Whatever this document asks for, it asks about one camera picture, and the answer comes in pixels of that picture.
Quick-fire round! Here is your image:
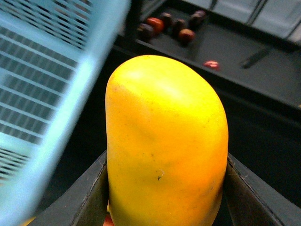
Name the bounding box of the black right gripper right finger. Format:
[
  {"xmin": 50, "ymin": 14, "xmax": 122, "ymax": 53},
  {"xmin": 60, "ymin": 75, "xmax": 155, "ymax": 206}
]
[{"xmin": 223, "ymin": 154, "xmax": 301, "ymax": 226}]

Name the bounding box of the light blue plastic basket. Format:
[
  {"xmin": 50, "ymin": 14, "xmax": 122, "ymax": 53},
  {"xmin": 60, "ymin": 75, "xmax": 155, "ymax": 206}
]
[{"xmin": 0, "ymin": 0, "xmax": 131, "ymax": 226}]

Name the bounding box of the dark wooden display stand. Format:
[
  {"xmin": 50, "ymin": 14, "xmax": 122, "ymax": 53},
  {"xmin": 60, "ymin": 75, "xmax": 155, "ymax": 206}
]
[{"xmin": 37, "ymin": 0, "xmax": 301, "ymax": 226}]

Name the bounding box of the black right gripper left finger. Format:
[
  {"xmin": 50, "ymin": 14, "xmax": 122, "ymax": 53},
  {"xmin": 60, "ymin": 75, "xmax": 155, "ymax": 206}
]
[{"xmin": 30, "ymin": 151, "xmax": 109, "ymax": 226}]

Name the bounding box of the yellow mango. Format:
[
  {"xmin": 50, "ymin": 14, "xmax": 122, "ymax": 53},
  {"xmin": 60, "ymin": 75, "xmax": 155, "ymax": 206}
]
[{"xmin": 105, "ymin": 55, "xmax": 228, "ymax": 226}]

